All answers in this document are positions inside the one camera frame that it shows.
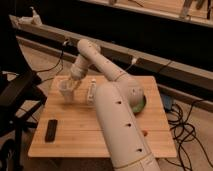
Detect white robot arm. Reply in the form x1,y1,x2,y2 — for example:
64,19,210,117
70,39,161,171

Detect white remote control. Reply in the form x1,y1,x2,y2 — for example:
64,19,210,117
87,79,96,105

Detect wooden table board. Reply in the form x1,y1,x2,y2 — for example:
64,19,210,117
28,76,177,158

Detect black chair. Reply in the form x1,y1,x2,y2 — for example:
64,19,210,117
0,71,47,171

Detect black remote control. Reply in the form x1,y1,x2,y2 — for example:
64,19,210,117
45,119,58,142

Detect green plate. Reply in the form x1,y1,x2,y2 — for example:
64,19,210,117
132,96,146,114

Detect white spray bottle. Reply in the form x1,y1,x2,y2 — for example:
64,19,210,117
30,6,42,26

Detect blue power adapter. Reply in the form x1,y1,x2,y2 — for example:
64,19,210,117
162,95,173,110

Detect black floor cables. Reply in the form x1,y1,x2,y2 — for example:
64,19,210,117
164,99,213,171

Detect long wooden bench rail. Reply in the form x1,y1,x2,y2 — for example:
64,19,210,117
10,15,213,91

